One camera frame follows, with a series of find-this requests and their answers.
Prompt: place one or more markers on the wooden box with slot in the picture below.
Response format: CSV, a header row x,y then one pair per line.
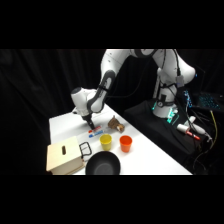
x,y
63,156

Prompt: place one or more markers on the green lit control box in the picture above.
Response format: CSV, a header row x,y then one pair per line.
x,y
173,116

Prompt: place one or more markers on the blue lit device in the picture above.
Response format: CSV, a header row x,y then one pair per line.
x,y
188,99

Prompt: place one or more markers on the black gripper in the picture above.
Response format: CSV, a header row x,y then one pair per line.
x,y
86,118

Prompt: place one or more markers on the backlit keyboard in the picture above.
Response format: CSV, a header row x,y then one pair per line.
x,y
210,101

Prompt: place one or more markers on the yellow cup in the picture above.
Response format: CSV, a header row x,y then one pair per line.
x,y
106,142

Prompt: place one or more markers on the brown stuffed toy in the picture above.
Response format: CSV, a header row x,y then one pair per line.
x,y
115,124

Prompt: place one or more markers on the black bowl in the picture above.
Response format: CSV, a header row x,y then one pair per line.
x,y
102,163

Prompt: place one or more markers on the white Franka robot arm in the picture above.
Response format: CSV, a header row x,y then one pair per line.
x,y
110,76

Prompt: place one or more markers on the blue pen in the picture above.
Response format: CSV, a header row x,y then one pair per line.
x,y
96,134

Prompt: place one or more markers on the orange cup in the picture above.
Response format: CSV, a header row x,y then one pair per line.
x,y
125,143

